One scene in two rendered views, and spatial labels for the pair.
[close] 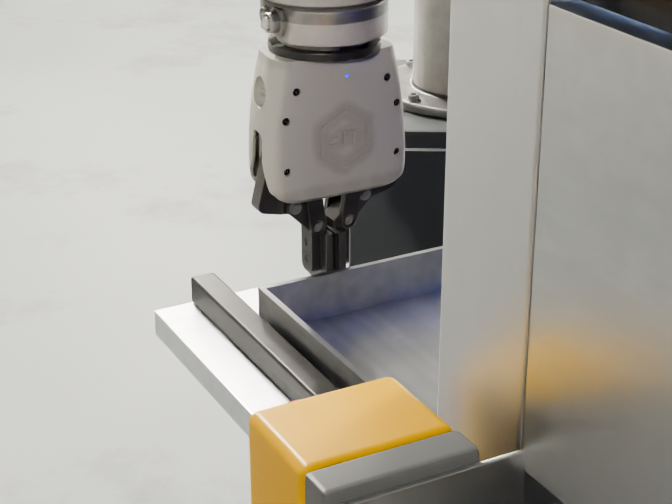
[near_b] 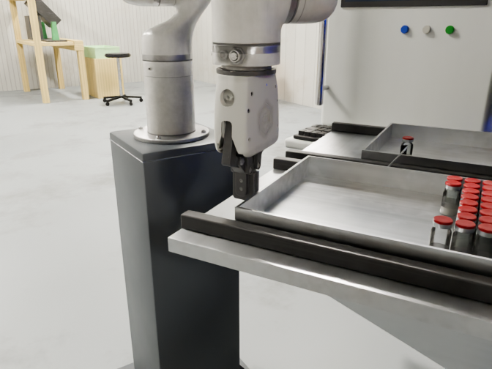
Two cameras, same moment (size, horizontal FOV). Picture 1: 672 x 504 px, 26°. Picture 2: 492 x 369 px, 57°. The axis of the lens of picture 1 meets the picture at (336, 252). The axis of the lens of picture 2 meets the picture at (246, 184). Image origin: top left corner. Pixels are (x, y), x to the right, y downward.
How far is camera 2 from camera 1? 0.60 m
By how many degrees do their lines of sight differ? 32
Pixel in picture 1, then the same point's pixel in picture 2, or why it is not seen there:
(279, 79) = (244, 87)
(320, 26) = (265, 54)
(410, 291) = (276, 198)
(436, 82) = (165, 130)
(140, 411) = not seen: outside the picture
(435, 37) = (162, 110)
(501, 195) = not seen: outside the picture
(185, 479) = (22, 344)
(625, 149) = not seen: outside the picture
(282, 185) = (247, 146)
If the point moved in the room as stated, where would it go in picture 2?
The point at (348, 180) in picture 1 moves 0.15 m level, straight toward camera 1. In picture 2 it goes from (266, 141) to (351, 172)
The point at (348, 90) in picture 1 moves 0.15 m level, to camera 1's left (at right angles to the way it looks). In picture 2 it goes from (267, 92) to (154, 104)
